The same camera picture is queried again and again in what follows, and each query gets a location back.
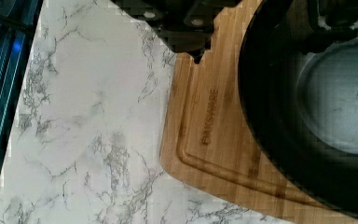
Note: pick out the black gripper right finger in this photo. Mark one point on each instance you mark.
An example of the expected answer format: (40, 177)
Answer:
(331, 21)

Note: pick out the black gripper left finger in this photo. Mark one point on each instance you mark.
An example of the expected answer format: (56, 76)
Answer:
(184, 26)

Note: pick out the black bowl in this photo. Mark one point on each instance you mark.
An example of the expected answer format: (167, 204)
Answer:
(302, 107)

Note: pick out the bamboo cutting board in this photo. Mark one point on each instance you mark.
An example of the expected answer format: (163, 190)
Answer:
(207, 144)

